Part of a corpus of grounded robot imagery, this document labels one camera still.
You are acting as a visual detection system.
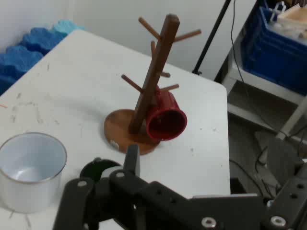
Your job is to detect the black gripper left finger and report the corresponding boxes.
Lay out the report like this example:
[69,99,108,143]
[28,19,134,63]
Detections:
[52,143,192,230]

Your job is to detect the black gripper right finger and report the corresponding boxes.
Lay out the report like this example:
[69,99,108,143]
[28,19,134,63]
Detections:
[261,164,307,230]

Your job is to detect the red ceramic mug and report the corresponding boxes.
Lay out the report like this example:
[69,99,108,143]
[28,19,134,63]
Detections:
[145,86,188,142]

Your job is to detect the dark green mug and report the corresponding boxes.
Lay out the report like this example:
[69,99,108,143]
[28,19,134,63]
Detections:
[80,158,124,183]

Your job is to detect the white enamel cup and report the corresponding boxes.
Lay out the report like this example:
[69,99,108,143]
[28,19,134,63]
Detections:
[0,132,68,213]

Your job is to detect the brown wooden mug tree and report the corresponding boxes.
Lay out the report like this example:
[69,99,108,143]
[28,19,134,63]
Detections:
[104,13,202,155]

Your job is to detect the blue plastic crate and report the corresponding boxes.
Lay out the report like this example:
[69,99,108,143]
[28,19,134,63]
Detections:
[241,6,307,96]

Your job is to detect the black tripod stand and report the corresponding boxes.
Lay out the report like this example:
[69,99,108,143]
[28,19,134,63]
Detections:
[191,0,232,75]

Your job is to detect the dark blue foam mat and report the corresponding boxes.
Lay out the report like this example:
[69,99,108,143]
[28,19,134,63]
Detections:
[0,27,70,95]

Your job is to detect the light wooden box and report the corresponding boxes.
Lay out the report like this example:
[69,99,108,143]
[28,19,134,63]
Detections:
[277,4,307,46]

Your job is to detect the light blue foam mat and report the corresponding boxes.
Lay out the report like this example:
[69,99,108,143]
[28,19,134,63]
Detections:
[51,19,85,37]

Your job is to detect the white metal shelf frame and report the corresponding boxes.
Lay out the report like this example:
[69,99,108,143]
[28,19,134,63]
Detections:
[215,0,307,139]

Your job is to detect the thin black hanging cable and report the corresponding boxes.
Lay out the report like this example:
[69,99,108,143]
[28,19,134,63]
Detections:
[230,0,288,141]

